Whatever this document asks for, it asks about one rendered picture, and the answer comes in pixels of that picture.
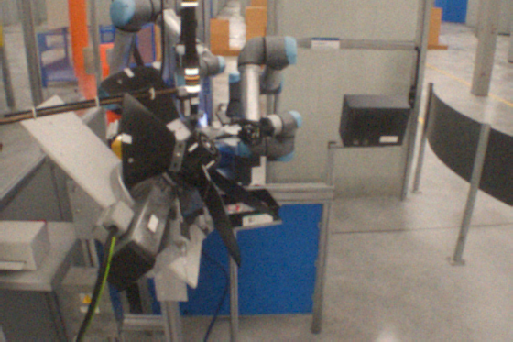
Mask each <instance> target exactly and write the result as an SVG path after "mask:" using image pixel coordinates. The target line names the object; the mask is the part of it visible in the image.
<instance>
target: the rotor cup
mask: <svg viewBox="0 0 513 342"><path fill-rule="evenodd" d="M184 140H185V141H186V148H185V151H184V155H183V159H182V162H181V165H180V170H179V171H168V174H169V175H170V176H171V178H172V179H173V180H174V181H175V182H176V183H178V184H179V185H180V186H182V187H183V188H185V189H188V190H192V189H193V188H195V187H196V184H195V183H196V180H197V175H198V173H199V170H200V167H201V164H202V165H203V166H204V167H205V169H206V171H207V172H208V171H209V170H211V169H212V168H213V167H214V166H216V165H217V164H218V163H220V162H221V160H222V155H221V152H220V150H219V149H218V148H217V146H216V144H215V143H214V141H213V140H212V139H211V138H210V137H209V136H208V135H207V134H206V133H205V132H203V131H201V130H200V129H196V130H194V131H193V132H192V133H190V134H189V135H188V136H187V137H186V138H185V139H184ZM206 142H208V143H209V144H210V146H211V148H210V149H209V148H208V147H207V146H206ZM196 143H198V146H197V147H196V148H195V149H194V150H192V151H189V149H191V148H192V147H193V146H195V144H196ZM213 161H214V164H212V165H211V166H210V167H209V168H206V167H207V166H208V165H209V164H211V163H212V162H213Z"/></svg>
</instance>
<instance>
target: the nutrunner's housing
mask: <svg viewBox="0 0 513 342"><path fill-rule="evenodd" d="M188 94H189V95H190V96H191V100H190V111H191V114H198V113H199V92H196V93H189V92H188ZM190 122H191V124H192V125H197V124H198V119H190Z"/></svg>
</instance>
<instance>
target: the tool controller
mask: <svg viewBox="0 0 513 342"><path fill-rule="evenodd" d="M410 110H411V107H410V105H409V103H408V102H407V100H406V99H405V97H404V96H403V94H367V95H364V94H344V99H343V105H342V111H341V117H340V123H339V128H338V133H339V135H340V138H341V141H342V143H343V147H379V146H401V145H402V144H403V140H404V137H405V134H406V130H407V126H408V123H409V114H410Z"/></svg>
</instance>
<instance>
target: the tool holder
mask: <svg viewBox="0 0 513 342"><path fill-rule="evenodd" d="M174 88H177V90H178V92H177V93H175V95H176V99H178V100H180V113H181V114H182V116H183V118H186V119H201V118H204V117H205V112H204V111H202V110H199V113H198V114H191V111H190V100H191V96H190V95H189V94H188V88H186V87H185V88H179V87H174Z"/></svg>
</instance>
